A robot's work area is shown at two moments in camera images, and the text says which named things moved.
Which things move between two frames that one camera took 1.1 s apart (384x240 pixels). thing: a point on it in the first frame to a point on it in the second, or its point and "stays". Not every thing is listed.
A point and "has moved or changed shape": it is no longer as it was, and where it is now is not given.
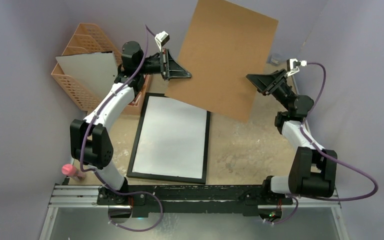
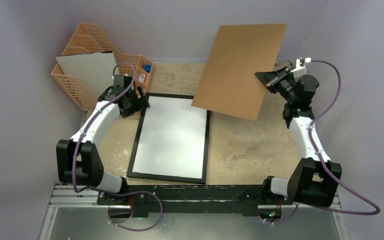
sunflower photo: [171, 139] stays
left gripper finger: [173, 70] to [144, 100]
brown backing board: [224, 42] has moved or changed shape
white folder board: [96, 71] stays
